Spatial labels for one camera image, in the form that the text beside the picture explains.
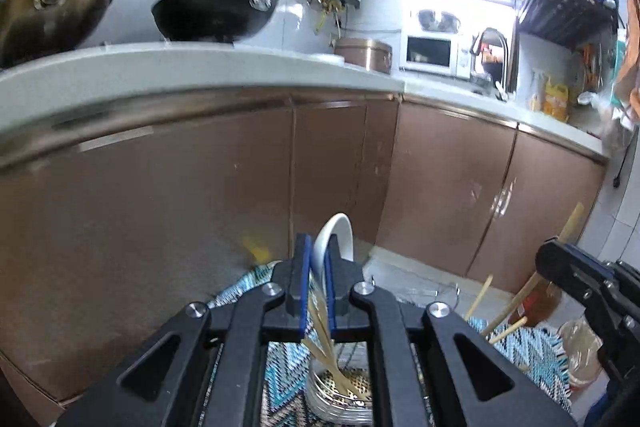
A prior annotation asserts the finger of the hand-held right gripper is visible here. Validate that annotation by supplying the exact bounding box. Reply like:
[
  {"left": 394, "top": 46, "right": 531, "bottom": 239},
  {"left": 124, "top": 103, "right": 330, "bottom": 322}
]
[{"left": 535, "top": 237, "right": 617, "bottom": 309}]

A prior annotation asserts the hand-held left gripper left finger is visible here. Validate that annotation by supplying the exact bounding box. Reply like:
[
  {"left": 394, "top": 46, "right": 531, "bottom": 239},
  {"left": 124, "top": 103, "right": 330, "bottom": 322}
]
[{"left": 55, "top": 233, "right": 315, "bottom": 427}]

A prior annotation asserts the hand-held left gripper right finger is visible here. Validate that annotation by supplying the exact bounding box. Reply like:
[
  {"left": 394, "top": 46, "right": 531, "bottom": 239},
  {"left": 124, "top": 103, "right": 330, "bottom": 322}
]
[{"left": 322, "top": 237, "right": 578, "bottom": 427}]

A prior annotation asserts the white ceramic spoon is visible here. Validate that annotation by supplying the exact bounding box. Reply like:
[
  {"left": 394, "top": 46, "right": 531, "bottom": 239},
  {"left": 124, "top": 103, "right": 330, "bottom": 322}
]
[{"left": 312, "top": 213, "right": 353, "bottom": 303}]

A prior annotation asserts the clear glass bowl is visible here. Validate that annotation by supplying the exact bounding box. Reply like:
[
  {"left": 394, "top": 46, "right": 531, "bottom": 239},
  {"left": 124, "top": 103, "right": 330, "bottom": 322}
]
[{"left": 305, "top": 274, "right": 463, "bottom": 425}]

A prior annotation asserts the bin with plastic bag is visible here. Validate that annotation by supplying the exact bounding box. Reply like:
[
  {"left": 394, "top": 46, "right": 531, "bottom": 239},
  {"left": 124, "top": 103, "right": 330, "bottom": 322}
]
[{"left": 557, "top": 317, "right": 608, "bottom": 389}]

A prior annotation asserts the cooking oil bottle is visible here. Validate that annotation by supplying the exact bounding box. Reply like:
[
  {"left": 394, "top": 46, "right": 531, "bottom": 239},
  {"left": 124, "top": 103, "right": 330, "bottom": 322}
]
[{"left": 525, "top": 282, "right": 567, "bottom": 329}]

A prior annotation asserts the zigzag patterned table cloth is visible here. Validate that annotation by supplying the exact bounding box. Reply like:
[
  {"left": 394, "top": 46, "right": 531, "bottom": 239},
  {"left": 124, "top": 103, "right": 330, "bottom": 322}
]
[{"left": 207, "top": 262, "right": 573, "bottom": 427}]

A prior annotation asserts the brown kitchen cabinet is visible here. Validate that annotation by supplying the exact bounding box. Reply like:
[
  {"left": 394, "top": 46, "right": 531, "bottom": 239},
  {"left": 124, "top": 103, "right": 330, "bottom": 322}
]
[{"left": 0, "top": 92, "right": 608, "bottom": 413}]

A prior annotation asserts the yellow detergent bottle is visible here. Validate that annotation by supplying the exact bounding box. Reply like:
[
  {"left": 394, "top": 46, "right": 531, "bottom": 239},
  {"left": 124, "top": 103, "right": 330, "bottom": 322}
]
[{"left": 542, "top": 79, "right": 571, "bottom": 122}]

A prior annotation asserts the clear plastic bottle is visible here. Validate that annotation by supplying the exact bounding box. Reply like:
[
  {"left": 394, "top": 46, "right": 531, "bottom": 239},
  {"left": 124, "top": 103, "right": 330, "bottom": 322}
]
[{"left": 530, "top": 69, "right": 546, "bottom": 112}]

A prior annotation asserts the brown patterned towel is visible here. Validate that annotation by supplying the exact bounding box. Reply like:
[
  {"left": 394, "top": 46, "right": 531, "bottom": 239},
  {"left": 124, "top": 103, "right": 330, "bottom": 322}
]
[{"left": 612, "top": 0, "right": 640, "bottom": 128}]

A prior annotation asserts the steel kitchen faucet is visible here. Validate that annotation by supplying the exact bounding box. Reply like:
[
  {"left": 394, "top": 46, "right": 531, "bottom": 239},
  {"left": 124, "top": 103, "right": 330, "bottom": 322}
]
[{"left": 470, "top": 27, "right": 511, "bottom": 94}]

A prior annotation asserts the round steel pot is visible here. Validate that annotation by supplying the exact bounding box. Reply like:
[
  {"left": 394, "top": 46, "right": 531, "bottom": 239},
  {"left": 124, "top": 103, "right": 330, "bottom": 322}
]
[{"left": 334, "top": 38, "right": 393, "bottom": 70}]

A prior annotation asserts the white microwave oven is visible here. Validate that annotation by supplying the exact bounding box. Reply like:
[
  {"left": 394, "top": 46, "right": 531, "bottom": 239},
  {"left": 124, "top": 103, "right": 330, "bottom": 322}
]
[{"left": 400, "top": 32, "right": 475, "bottom": 80}]

